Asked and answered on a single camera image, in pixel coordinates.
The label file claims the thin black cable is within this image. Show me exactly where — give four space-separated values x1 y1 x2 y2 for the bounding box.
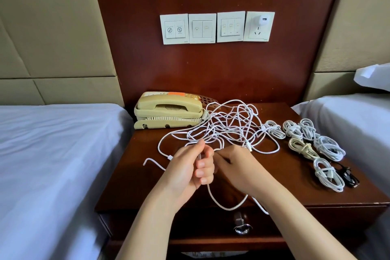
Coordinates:
336 165 360 189

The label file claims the metal ring drawer handle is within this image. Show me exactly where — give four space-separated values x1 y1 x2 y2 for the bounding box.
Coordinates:
233 213 253 236

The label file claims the person's right forearm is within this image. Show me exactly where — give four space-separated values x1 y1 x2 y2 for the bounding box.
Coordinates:
262 178 357 260

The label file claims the person's left forearm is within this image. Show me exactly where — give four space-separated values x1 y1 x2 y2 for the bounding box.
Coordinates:
116 193 190 260

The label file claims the tangle of white cables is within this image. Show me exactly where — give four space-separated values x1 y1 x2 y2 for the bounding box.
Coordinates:
157 98 282 160

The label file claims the person's right hand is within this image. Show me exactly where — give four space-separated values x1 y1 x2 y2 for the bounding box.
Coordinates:
213 144 284 199

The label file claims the dark wooden drawer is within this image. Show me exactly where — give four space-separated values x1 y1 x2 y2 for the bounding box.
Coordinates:
106 211 381 239

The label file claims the wooden nightstand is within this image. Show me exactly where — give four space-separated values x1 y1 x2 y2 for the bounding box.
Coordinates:
94 101 390 260

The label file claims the white triple rocker wall switch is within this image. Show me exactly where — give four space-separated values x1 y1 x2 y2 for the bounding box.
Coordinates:
217 11 246 43

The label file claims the white wall socket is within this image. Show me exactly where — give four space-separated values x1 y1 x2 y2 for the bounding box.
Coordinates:
243 11 275 42

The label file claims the white crumpled bag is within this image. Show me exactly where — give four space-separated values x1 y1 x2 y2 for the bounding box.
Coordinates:
183 251 247 259

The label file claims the person's left hand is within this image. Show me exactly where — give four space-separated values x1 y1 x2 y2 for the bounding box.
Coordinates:
151 140 216 208

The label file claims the dark wooden wall panel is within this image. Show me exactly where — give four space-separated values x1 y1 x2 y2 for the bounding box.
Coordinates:
88 0 348 108

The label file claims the bed white sheet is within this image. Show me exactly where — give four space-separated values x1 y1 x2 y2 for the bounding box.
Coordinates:
291 92 390 260
0 103 135 260

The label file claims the beige padded headboard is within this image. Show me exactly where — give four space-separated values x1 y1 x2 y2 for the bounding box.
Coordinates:
303 0 390 100
0 0 124 106

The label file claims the cream cable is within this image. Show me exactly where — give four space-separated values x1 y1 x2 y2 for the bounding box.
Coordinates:
288 138 320 161

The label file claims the left bed white sheet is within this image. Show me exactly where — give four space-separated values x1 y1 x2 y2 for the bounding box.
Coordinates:
0 103 135 260

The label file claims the white pillow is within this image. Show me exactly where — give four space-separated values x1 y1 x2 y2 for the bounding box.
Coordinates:
354 63 390 93

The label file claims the right bed white sheet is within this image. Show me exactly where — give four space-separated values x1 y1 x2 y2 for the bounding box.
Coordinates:
291 92 390 260

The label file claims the white double rocker wall switch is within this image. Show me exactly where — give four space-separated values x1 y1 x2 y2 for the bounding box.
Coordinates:
188 13 218 44

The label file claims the beige corded telephone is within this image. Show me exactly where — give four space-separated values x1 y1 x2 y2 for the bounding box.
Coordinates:
133 91 219 130

